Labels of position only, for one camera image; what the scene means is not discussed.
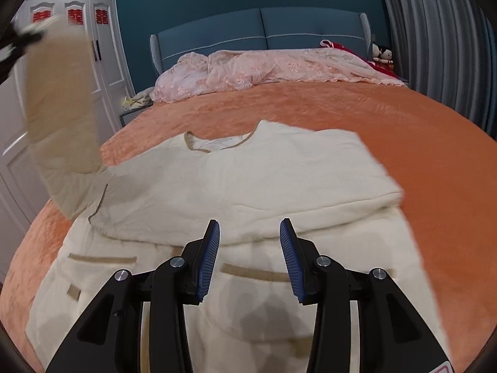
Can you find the pink lace quilt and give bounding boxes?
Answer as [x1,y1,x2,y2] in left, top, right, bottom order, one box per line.
[151,48,408,104]

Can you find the grey nightstand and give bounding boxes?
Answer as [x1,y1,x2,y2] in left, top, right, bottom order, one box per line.
[118,105,147,127]

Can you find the orange bed blanket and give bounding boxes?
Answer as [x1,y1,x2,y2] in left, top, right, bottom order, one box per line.
[0,80,497,373]

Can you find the grey curtain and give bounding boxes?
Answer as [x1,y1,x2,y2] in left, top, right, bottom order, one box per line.
[373,0,497,141]

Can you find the yellow white cloth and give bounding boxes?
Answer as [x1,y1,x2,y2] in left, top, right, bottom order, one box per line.
[121,89,154,110]

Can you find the blue padded headboard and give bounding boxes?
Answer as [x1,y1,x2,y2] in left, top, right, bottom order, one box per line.
[149,8,371,78]

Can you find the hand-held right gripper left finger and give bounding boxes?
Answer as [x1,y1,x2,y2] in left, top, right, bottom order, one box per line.
[44,219,221,373]

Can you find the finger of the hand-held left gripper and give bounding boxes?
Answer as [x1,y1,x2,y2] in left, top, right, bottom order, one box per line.
[11,27,44,46]

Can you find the cream quilted coat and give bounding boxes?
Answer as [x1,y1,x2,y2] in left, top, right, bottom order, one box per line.
[23,16,453,373]

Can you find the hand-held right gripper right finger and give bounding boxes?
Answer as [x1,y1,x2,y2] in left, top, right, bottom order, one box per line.
[279,218,456,373]

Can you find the white wardrobe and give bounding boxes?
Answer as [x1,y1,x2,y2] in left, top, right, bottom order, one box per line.
[0,0,135,234]

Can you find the red cloth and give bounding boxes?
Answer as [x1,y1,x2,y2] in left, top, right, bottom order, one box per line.
[320,39,408,81]

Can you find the plush doll toy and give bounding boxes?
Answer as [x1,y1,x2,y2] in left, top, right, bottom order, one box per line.
[372,43,395,67]

